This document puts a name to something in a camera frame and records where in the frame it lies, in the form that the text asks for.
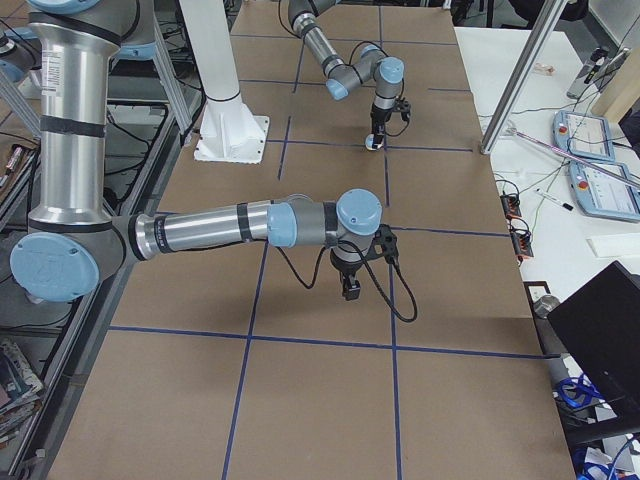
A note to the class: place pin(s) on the aluminium side rack frame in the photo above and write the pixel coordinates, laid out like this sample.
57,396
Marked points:
74,250

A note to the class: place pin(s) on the upper blue teach pendant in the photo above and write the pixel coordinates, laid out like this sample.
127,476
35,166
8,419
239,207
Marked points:
583,135

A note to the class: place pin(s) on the blue bell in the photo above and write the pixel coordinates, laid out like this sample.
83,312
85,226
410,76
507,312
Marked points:
374,142

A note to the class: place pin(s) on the white camera pillar with base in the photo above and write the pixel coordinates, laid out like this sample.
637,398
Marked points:
229,132

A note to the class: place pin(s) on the aluminium frame post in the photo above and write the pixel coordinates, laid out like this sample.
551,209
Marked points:
541,31

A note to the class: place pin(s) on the upper orange circuit board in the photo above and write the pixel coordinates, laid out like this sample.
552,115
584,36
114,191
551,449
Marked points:
511,206

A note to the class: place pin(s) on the orange circuit board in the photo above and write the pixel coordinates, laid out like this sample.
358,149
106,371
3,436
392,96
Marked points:
511,206
522,244

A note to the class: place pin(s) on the stack of books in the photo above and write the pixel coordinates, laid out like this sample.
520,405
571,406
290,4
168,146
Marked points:
20,390

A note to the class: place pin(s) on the blue teach pendant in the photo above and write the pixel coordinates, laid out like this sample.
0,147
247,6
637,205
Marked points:
599,195
583,135

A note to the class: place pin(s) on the lower orange circuit board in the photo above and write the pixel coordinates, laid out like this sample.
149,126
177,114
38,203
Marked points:
522,244

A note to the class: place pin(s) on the lower blue teach pendant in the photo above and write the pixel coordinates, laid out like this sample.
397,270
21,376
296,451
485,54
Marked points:
599,195

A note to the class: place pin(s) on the black marker pen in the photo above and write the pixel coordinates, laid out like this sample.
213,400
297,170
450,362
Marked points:
554,200

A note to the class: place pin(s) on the black laptop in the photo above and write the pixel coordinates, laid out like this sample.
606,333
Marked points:
599,327

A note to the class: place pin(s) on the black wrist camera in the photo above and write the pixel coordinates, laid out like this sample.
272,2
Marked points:
403,107
384,245

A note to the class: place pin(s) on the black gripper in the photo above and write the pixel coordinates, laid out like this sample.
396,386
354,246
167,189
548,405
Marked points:
377,119
344,273

